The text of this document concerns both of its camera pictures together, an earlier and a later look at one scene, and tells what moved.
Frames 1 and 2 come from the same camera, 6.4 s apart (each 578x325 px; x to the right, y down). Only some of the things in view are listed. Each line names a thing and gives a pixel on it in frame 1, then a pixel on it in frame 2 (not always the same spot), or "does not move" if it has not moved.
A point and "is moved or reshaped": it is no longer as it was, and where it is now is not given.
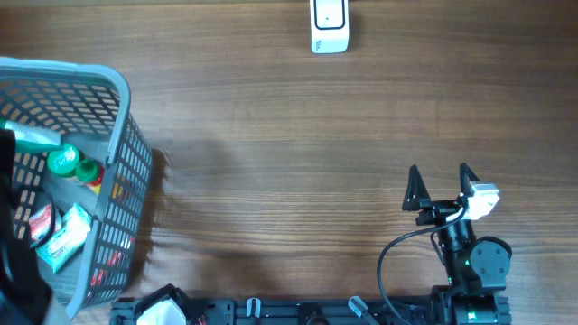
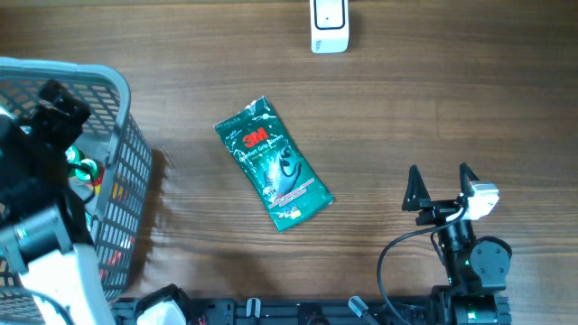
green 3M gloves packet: (33, 139) is moved or reshaped
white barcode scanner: (330, 26) does not move
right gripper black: (438, 210) does not move
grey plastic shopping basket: (91, 106) does not move
